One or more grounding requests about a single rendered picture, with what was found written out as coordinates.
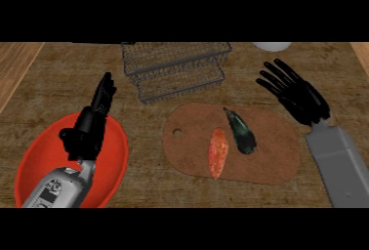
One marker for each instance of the brown woven placemat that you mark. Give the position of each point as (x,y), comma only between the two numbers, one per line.
(153,182)

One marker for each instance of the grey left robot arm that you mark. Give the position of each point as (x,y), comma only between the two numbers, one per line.
(62,190)

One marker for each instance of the brown wooden cutting board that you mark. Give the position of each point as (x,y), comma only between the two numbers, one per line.
(258,153)

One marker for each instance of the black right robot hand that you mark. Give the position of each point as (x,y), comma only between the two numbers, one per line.
(300,97)

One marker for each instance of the orange sweet potato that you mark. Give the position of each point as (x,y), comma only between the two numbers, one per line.
(218,153)

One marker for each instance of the red oval bowl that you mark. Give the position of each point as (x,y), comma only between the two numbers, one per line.
(47,146)

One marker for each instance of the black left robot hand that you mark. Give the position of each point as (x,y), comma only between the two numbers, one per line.
(86,130)

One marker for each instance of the white round object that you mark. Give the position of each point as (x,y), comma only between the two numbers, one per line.
(272,46)

